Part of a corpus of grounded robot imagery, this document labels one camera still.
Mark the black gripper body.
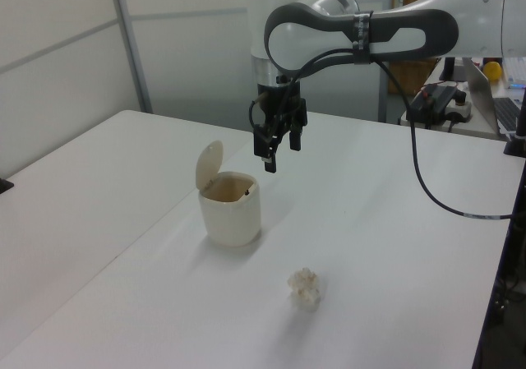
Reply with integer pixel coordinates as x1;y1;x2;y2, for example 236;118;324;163
256;81;309;129

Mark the white paper trash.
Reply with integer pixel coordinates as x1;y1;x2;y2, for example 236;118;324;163
286;266;322;307

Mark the small white lidded bin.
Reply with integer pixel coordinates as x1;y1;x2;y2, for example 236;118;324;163
196;140;263;247

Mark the brown cardboard box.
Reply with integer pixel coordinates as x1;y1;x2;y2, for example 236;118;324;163
388;58;438;95

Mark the black power supply box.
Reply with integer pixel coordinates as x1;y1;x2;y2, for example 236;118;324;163
410;83;464;126

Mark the silver laptop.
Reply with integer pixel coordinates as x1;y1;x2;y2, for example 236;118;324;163
463;56;524;136

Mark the yellow round object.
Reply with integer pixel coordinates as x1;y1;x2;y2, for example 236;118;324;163
482;60;504;84

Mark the black monitor stand pole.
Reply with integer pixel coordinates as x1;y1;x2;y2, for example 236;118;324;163
503;72;526;157

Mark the black tape strap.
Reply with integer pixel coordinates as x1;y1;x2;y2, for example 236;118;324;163
351;10;374;64

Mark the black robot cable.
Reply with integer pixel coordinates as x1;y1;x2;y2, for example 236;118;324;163
248;48;514;221

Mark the grey metal partition post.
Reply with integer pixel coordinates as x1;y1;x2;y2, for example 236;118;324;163
107;0;154;114

